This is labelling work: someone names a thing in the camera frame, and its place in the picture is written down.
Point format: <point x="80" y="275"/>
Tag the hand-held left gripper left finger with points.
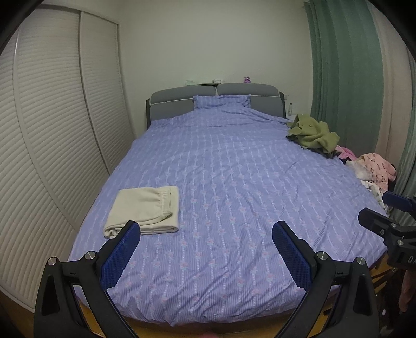
<point x="120" y="256"/>

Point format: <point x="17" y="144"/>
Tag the small purple toy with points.
<point x="247" y="80"/>

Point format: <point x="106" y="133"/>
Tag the green curtain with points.
<point x="344" y="65"/>

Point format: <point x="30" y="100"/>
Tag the purple floral striped pillow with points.
<point x="221" y="101"/>

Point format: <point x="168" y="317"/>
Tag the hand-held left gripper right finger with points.
<point x="292" y="256"/>

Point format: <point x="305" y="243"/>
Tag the white garment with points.
<point x="373" y="193"/>

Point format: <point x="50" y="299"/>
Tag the white louvred wardrobe door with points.
<point x="42" y="146"/>
<point x="104" y="97"/>

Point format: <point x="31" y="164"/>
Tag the grey padded headboard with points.
<point x="175" y="96"/>

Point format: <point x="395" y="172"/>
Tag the dark garment with pink print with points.
<point x="344" y="155"/>

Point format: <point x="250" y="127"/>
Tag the pink printed garment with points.
<point x="373" y="165"/>

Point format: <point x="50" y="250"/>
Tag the cream fleece pants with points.
<point x="139" y="208"/>

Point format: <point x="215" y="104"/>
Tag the small white item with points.
<point x="190" y="82"/>

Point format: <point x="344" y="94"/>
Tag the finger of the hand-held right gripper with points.
<point x="401" y="202"/>
<point x="375" y="221"/>

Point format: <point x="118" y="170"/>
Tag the olive green knit garment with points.
<point x="312" y="133"/>

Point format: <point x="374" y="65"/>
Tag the purple floral striped duvet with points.
<point x="227" y="195"/>

